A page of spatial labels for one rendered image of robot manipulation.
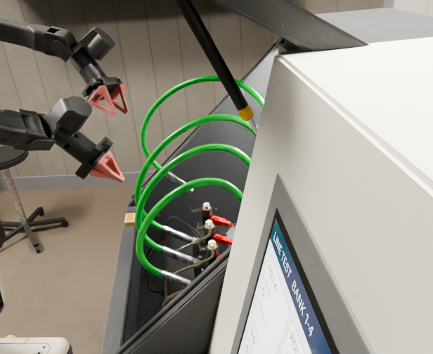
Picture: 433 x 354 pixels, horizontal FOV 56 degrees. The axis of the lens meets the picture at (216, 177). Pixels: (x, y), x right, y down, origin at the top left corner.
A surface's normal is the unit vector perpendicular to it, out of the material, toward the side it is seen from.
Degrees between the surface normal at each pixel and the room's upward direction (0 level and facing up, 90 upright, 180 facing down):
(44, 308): 0
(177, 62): 90
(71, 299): 0
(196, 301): 90
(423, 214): 76
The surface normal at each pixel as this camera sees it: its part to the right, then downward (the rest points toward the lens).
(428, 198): -0.98, -0.10
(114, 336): -0.07, -0.88
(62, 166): -0.05, 0.47
